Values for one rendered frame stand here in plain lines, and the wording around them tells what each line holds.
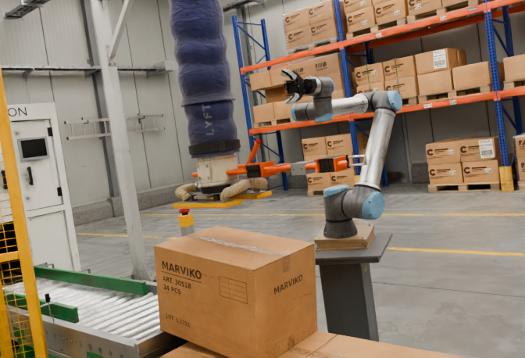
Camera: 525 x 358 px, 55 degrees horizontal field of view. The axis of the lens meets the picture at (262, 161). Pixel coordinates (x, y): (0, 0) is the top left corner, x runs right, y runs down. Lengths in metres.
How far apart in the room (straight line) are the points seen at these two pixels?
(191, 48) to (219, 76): 0.16
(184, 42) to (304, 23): 8.60
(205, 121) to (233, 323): 0.83
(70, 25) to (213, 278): 11.11
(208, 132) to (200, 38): 0.39
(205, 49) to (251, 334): 1.15
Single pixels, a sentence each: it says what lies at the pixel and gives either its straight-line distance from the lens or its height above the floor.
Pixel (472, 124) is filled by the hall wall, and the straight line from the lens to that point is 10.56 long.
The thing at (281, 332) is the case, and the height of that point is 0.64.
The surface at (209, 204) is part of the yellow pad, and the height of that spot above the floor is 1.18.
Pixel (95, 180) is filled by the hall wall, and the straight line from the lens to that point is 12.51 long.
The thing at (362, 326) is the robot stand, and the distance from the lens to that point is 2.95.
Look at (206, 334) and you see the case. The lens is 2.25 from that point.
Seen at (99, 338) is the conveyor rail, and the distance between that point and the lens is 2.66.
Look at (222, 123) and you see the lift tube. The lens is 2.16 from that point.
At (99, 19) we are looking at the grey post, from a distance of 5.87.
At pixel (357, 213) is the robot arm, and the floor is 0.95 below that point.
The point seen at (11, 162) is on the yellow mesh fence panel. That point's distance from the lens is 2.90.
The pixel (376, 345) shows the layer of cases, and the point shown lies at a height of 0.54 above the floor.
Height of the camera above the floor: 1.43
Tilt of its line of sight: 3 degrees down
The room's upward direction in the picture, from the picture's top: 8 degrees counter-clockwise
